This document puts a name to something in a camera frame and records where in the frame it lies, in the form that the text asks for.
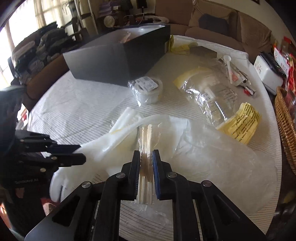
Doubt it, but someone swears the clear bag of sticks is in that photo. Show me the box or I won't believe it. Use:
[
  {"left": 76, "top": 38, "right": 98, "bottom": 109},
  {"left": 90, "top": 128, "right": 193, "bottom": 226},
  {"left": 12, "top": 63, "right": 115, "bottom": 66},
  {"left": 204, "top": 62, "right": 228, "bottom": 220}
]
[{"left": 136, "top": 124, "right": 161, "bottom": 205}]

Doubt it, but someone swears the white tape roll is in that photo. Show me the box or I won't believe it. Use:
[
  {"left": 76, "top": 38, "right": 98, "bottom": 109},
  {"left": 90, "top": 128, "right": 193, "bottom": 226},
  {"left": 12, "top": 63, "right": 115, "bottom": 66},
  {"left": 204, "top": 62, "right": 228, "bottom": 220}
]
[{"left": 128, "top": 76, "right": 163, "bottom": 106}]

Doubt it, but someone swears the yellow printed plastic bag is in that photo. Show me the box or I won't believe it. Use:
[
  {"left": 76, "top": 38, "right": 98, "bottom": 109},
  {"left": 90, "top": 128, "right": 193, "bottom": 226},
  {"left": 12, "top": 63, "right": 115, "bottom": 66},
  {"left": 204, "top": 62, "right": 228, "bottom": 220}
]
[{"left": 173, "top": 66, "right": 261, "bottom": 144}]

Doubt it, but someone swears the brown armchair with clothes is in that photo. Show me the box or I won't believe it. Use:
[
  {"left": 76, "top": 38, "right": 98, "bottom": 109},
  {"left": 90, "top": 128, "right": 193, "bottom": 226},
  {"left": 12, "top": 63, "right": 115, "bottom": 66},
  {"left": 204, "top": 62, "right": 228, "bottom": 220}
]
[{"left": 9, "top": 22, "right": 74, "bottom": 111}]

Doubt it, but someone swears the white striped table cloth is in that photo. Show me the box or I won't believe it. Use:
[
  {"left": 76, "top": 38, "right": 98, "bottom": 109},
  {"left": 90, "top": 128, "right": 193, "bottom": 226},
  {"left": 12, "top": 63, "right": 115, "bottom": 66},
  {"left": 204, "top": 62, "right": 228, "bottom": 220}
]
[{"left": 28, "top": 40, "right": 282, "bottom": 232}]

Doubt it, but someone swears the black storage box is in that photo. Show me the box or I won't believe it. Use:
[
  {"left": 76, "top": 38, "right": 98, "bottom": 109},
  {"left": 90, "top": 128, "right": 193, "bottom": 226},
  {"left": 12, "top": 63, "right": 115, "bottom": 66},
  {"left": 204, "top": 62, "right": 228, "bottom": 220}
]
[{"left": 63, "top": 24, "right": 171, "bottom": 86}]

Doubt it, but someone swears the wicker basket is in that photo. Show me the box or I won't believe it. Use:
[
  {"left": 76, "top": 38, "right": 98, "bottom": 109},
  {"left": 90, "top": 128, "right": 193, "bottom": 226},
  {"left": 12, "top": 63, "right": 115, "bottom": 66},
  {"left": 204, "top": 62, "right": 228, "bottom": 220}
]
[{"left": 275, "top": 86, "right": 296, "bottom": 174}]

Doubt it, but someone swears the white floral tissue box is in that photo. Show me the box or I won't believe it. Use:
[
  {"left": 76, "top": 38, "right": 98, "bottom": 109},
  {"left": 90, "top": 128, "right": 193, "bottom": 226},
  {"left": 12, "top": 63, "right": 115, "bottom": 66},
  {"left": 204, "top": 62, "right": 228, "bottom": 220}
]
[{"left": 254, "top": 54, "right": 285, "bottom": 95}]

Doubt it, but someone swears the white plastic spoon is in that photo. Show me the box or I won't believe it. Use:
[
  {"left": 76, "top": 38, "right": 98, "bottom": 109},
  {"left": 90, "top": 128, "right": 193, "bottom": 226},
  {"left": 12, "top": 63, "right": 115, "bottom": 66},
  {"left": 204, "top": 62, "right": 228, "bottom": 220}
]
[{"left": 223, "top": 55, "right": 233, "bottom": 84}]

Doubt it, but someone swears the black remote control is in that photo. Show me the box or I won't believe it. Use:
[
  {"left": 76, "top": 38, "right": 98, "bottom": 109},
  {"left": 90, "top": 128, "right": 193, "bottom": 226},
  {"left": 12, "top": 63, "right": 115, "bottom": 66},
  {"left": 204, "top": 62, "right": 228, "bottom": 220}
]
[{"left": 260, "top": 52, "right": 286, "bottom": 78}]

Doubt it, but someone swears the small yellow sachet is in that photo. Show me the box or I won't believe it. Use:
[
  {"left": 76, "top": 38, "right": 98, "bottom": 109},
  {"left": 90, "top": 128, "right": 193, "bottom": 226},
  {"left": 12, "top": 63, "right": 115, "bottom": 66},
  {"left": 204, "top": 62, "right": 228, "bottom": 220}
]
[{"left": 168, "top": 35, "right": 190, "bottom": 55}]

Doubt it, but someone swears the red white snack bag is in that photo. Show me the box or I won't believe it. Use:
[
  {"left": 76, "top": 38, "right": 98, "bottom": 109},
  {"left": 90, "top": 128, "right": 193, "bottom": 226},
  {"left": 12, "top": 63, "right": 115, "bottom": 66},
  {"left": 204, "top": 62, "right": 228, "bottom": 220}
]
[{"left": 273, "top": 36, "right": 295, "bottom": 94}]

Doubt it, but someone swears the brown fabric sofa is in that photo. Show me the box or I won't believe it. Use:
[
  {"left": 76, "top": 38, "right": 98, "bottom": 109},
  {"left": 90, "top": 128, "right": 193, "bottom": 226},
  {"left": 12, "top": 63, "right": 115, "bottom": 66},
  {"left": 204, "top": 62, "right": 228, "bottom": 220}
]
[{"left": 155, "top": 1, "right": 273, "bottom": 63}]

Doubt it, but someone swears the dark blue lumbar cushion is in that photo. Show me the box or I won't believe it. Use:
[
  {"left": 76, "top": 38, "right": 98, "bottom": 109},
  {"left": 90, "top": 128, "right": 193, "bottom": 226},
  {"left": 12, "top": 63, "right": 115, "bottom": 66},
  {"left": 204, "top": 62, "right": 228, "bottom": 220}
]
[{"left": 199, "top": 14, "right": 229, "bottom": 36}]

